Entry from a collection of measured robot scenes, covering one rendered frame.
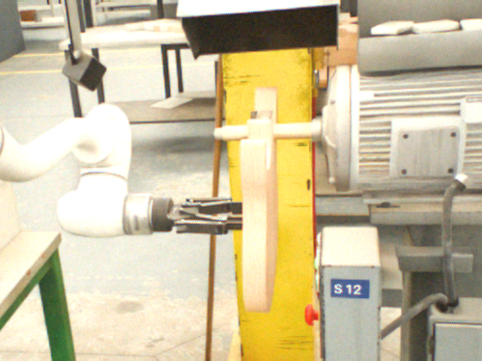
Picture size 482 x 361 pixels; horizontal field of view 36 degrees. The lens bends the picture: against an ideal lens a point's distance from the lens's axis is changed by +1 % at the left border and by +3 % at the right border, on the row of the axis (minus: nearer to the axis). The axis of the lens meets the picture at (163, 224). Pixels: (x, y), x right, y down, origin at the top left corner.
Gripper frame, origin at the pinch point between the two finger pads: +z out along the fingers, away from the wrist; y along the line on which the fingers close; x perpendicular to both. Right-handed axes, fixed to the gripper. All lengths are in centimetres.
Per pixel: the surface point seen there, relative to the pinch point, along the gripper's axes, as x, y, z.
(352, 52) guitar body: -22, -234, 25
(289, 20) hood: 34.1, -24.5, 7.1
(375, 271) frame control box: 2.5, 26.9, 23.4
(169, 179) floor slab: -124, -322, -92
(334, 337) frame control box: -10.5, 27.4, 17.0
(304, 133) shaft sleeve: 15.1, -7.1, 11.0
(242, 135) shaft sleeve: 14.9, -7.1, -1.5
